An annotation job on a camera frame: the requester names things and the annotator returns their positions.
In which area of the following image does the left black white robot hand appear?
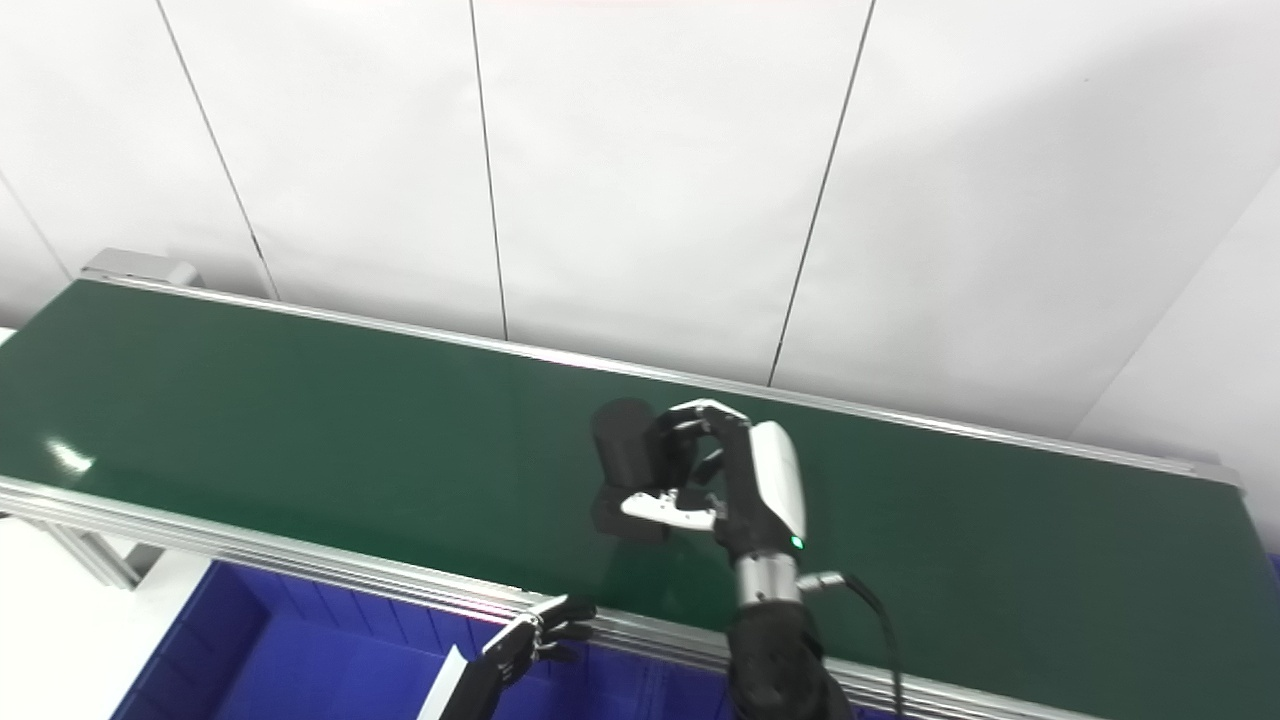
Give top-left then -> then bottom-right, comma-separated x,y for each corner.
418,595 -> 598,720

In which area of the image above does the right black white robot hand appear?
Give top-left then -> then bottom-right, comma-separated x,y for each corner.
620,399 -> 807,561

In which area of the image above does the black cylinder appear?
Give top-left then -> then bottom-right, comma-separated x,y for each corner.
590,398 -> 703,546

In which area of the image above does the blue plastic bin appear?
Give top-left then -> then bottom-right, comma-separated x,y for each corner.
650,660 -> 743,720
110,560 -> 661,720

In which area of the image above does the aluminium conveyor leg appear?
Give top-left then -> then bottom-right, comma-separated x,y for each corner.
40,518 -> 167,590

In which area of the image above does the grey conveyor end housing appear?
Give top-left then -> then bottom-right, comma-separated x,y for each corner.
82,249 -> 202,289

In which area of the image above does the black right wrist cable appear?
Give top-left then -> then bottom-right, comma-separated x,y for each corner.
798,571 -> 907,720

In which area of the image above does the green conveyor belt aluminium frame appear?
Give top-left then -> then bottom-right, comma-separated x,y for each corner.
0,250 -> 1280,720

